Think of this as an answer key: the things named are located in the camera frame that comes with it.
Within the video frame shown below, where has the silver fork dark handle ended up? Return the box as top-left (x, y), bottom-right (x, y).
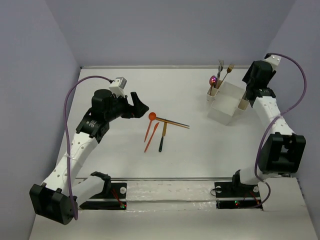
top-left (216, 59), bottom-right (224, 88)

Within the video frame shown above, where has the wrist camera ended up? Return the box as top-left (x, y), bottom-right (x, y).
top-left (109, 77), bottom-right (127, 98)
top-left (264, 53), bottom-right (282, 71)

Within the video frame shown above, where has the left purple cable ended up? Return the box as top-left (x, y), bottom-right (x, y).
top-left (63, 75), bottom-right (113, 221)

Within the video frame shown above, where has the gold fork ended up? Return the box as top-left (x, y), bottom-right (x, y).
top-left (217, 63), bottom-right (235, 88)

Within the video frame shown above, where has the iridescent spoon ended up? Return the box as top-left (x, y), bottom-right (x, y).
top-left (209, 75), bottom-right (218, 95)

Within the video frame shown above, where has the orange chopstick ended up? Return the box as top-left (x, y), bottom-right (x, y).
top-left (156, 118), bottom-right (190, 129)

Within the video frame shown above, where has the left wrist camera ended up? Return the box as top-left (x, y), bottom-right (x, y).
top-left (109, 77), bottom-right (127, 98)

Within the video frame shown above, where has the dark blue chopstick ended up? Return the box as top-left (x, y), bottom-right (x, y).
top-left (155, 117), bottom-right (190, 129)

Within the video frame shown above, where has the orange spoon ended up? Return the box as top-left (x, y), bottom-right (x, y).
top-left (144, 112), bottom-right (157, 142)

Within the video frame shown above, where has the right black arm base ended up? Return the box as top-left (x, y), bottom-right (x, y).
top-left (210, 181), bottom-right (263, 210)

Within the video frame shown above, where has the gold knife dark handle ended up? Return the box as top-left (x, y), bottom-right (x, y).
top-left (158, 122), bottom-right (167, 153)

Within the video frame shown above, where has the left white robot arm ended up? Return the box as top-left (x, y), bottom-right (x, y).
top-left (29, 89), bottom-right (149, 225)

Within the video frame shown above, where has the metal table rail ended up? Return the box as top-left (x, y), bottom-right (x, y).
top-left (80, 64), bottom-right (259, 71)

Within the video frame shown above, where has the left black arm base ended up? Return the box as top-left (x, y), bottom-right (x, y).
top-left (79, 181), bottom-right (127, 211)

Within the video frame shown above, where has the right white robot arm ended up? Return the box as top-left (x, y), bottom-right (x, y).
top-left (230, 53), bottom-right (306, 196)

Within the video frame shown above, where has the white utensil caddy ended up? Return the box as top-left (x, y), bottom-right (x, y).
top-left (206, 82), bottom-right (249, 126)

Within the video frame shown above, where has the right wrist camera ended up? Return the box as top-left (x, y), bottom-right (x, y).
top-left (264, 53), bottom-right (282, 71)

